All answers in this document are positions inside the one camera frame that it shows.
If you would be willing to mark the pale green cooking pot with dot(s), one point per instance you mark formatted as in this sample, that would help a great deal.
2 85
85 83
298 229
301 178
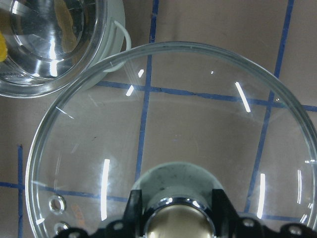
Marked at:
50 42

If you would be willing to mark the glass pot lid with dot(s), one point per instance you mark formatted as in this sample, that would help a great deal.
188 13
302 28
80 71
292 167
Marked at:
175 120

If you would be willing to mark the yellow corn cob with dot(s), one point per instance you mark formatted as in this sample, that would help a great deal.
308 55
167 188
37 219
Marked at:
3 48

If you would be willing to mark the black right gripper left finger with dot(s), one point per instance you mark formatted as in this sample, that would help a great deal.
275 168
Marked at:
134 208

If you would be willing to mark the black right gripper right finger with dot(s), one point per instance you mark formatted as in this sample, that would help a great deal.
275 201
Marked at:
224 214

